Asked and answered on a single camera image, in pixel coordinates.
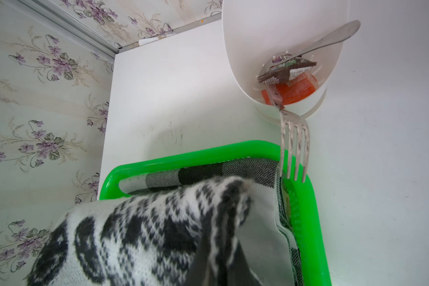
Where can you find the green plastic basket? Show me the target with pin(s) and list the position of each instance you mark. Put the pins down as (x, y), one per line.
(303, 215)

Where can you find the metal fork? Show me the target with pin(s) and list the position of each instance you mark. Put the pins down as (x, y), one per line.
(295, 139)

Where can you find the black white checkered scarf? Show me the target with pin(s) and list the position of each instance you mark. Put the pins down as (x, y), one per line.
(207, 171)

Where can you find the metal spoon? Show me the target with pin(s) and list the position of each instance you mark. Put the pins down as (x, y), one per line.
(284, 66)

